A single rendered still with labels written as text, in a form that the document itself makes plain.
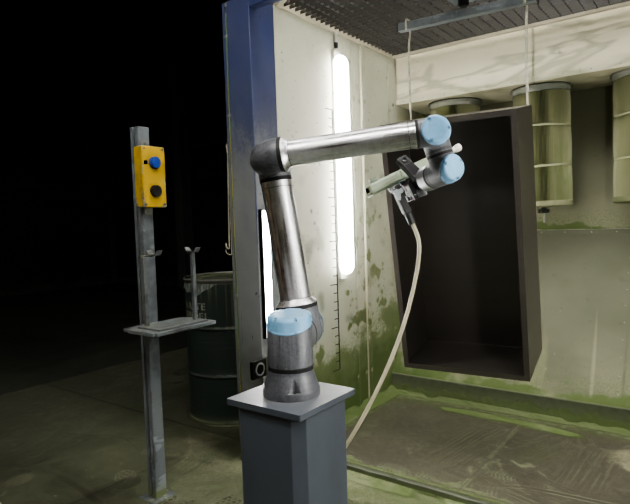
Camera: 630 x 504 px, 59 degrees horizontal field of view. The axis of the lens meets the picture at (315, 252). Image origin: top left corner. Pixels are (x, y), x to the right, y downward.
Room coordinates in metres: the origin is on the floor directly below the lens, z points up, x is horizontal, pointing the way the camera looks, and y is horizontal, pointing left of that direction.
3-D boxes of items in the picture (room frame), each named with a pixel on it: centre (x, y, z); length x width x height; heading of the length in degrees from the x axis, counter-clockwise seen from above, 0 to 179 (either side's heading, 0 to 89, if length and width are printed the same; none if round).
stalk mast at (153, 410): (2.42, 0.74, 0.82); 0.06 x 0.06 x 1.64; 53
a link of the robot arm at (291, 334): (1.82, 0.09, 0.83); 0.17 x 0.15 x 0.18; 170
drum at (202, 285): (3.52, 0.56, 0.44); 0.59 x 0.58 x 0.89; 34
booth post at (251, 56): (2.78, 0.29, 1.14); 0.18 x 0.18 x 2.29; 53
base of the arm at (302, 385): (1.81, 0.09, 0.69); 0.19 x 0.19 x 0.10
